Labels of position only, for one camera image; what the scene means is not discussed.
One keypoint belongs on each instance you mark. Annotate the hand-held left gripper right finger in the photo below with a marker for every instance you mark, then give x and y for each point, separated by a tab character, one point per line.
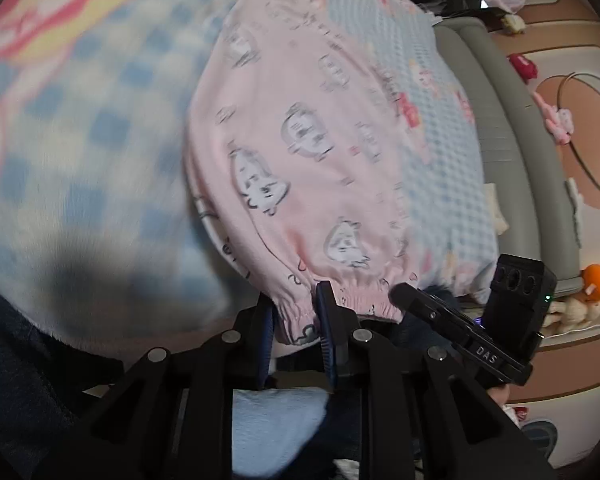
325	330

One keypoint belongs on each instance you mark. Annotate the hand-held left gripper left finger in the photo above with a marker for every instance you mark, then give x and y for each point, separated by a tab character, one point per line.
266	340

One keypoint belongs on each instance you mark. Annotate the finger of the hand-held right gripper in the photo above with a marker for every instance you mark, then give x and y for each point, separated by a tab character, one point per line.
430	312

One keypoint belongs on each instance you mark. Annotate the pink outline print pajama pants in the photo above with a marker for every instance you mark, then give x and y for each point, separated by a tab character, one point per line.
294	321

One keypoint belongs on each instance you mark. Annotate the pink face print pajama garment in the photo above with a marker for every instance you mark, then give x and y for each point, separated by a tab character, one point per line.
305	185

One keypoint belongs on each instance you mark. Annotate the beige plush bunny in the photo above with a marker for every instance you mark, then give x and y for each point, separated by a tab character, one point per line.
577	312

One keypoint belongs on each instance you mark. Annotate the light blue fluffy cloth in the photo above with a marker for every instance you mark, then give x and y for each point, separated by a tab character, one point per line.
275	425

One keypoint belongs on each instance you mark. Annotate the orange plush toy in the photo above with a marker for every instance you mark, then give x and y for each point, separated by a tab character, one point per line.
596	282

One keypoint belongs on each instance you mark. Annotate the cream fluffy headband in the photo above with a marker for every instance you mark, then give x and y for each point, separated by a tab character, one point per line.
495	210

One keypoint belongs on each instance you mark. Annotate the grey shoe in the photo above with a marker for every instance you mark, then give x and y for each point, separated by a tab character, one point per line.
540	437

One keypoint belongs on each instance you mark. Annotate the white plush bow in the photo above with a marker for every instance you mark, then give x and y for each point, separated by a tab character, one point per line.
574	210

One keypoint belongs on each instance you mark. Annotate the grey padded bed headboard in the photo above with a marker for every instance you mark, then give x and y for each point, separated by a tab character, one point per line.
510	160

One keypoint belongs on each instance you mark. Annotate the pink white plush toy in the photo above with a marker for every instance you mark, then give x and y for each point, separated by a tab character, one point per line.
557	120

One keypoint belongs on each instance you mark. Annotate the red plush toy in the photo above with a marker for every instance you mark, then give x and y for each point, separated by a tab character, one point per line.
523	66

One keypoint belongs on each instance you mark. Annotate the blue checkered cartoon cat blanket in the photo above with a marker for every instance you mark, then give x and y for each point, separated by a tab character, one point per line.
80	160

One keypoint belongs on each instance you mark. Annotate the yellow white plush toy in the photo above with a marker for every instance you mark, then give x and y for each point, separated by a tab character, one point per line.
513	23

